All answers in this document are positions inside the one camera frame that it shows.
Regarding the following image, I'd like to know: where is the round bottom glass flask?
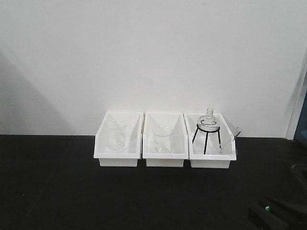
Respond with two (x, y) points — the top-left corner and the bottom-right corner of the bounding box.
(197, 108), (220, 132)

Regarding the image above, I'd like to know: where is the glass beaker in bin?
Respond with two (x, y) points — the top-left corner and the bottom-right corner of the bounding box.
(106, 118), (126, 151)
(152, 125), (173, 153)

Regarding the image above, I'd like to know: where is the white right storage bin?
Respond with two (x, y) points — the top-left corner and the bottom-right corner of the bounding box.
(184, 113), (236, 169)

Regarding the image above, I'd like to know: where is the white left storage bin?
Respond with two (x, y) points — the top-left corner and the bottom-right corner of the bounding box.
(94, 112), (144, 167)

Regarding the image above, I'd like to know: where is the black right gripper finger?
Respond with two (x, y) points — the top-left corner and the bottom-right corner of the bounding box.
(248, 195), (307, 230)

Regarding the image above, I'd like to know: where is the black metal tripod stand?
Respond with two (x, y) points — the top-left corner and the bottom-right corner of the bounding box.
(192, 123), (222, 155)

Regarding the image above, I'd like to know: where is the glass beaker in middle bin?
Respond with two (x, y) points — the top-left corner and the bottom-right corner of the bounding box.
(152, 125), (173, 153)

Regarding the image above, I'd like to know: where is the white storage bin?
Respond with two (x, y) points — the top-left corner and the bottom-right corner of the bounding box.
(94, 112), (144, 167)
(184, 113), (236, 169)
(142, 112), (189, 168)

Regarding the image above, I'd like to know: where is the white middle storage bin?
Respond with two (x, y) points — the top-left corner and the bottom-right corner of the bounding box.
(142, 112), (189, 168)

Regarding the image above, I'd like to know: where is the glass beaker in left bin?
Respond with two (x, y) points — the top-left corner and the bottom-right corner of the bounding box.
(106, 118), (126, 151)

